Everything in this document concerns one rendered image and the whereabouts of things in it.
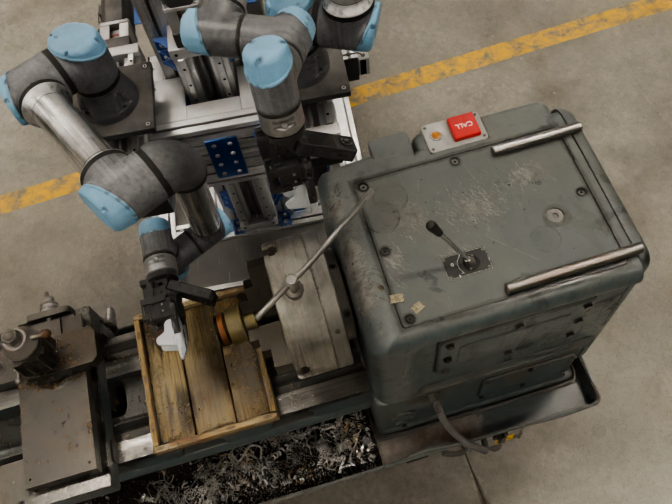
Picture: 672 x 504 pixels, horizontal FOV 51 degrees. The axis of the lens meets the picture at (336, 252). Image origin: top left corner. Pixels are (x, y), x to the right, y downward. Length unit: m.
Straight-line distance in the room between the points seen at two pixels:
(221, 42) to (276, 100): 0.16
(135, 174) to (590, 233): 0.91
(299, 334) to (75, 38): 0.84
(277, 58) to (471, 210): 0.58
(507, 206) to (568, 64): 2.02
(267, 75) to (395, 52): 2.36
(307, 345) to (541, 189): 0.58
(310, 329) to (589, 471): 1.45
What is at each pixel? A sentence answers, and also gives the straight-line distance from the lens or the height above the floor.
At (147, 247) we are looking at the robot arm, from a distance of 1.70.
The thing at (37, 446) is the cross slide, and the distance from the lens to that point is 1.78.
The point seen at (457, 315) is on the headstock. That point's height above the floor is 1.25.
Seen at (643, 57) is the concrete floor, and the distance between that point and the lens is 3.57.
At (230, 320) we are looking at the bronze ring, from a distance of 1.55.
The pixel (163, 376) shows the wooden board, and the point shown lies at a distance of 1.81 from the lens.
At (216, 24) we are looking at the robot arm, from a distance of 1.23.
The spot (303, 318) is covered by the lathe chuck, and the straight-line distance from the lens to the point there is 1.43.
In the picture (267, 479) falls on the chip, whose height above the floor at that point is 0.59.
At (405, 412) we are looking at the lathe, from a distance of 1.88.
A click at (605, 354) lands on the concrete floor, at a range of 2.78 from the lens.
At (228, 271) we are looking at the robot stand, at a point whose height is 0.21.
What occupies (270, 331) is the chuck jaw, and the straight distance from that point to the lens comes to 1.55.
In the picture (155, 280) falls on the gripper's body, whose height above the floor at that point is 1.09.
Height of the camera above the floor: 2.53
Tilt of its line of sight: 63 degrees down
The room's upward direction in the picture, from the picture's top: 10 degrees counter-clockwise
